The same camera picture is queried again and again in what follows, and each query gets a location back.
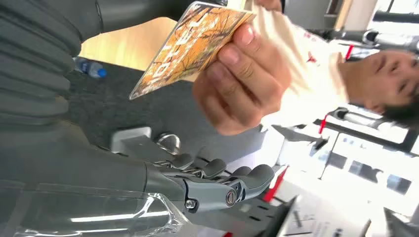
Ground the person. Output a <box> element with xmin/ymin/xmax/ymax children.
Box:
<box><xmin>193</xmin><ymin>0</ymin><xmax>419</xmax><ymax>136</ymax></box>

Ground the clear water bottle blue cap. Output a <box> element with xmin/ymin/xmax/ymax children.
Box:
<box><xmin>73</xmin><ymin>56</ymin><xmax>108</xmax><ymax>79</ymax></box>

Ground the silver-capped stanchion post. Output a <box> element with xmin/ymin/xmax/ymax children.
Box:
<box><xmin>329</xmin><ymin>29</ymin><xmax>419</xmax><ymax>55</ymax></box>
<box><xmin>319</xmin><ymin>107</ymin><xmax>419</xmax><ymax>135</ymax></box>

